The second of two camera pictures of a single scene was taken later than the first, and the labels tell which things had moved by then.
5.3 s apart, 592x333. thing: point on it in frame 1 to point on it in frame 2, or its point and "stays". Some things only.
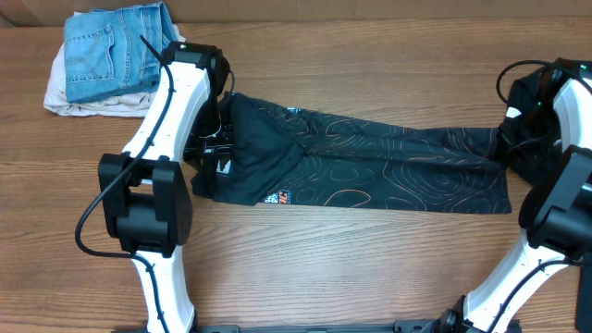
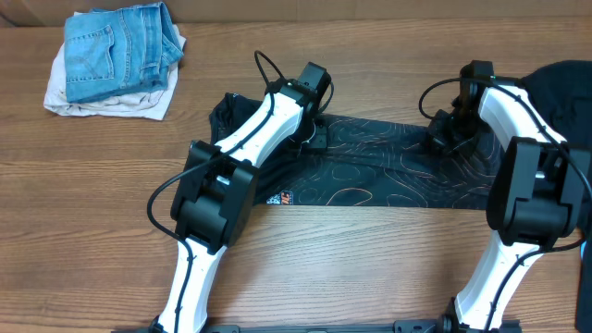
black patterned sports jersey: x=271 y=154 stays
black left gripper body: x=211 y=135 to x=317 y=138
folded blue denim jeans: x=104 y=54 stays
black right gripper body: x=526 y=135 to x=459 y=128
